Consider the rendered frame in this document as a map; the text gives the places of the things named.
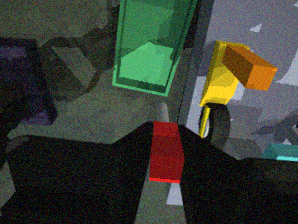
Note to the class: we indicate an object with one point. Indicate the green tray floor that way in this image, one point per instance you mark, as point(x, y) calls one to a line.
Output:
point(150, 39)

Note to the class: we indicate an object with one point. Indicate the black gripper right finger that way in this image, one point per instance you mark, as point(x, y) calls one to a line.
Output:
point(216, 188)

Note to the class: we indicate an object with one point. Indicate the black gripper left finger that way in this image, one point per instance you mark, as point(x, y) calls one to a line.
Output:
point(114, 171)

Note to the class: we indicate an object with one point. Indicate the green tray rim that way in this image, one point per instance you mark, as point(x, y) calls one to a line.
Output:
point(141, 86)

